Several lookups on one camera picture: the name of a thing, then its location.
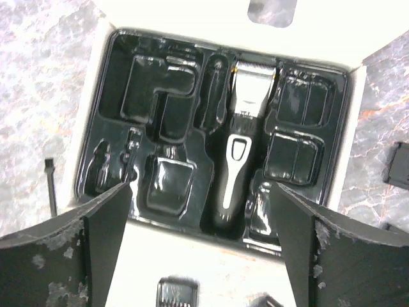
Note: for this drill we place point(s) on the black silver hair clipper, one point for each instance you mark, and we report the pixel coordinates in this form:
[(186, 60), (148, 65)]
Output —
[(250, 91)]

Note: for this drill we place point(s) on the black comb guard middle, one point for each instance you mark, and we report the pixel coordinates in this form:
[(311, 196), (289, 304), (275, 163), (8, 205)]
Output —
[(265, 301)]

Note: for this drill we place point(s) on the black plastic tray insert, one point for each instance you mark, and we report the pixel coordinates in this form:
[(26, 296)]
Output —
[(156, 117)]

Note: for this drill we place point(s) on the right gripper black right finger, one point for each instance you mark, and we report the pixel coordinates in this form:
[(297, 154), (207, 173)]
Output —
[(334, 260)]

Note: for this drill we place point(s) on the white cardboard box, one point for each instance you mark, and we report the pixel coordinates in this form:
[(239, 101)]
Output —
[(333, 33)]

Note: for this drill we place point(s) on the black comb guard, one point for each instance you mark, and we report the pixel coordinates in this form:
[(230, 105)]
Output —
[(176, 292), (396, 173), (265, 301)]

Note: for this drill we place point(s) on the small black cleaning brush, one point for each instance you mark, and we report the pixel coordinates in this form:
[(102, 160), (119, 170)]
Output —
[(49, 171)]

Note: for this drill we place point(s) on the black comb guard right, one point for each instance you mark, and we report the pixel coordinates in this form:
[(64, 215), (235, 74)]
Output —
[(396, 173)]

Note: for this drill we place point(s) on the black comb guard left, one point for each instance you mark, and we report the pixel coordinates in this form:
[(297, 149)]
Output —
[(176, 292)]

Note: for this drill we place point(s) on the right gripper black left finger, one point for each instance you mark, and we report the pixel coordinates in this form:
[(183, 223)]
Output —
[(68, 260)]

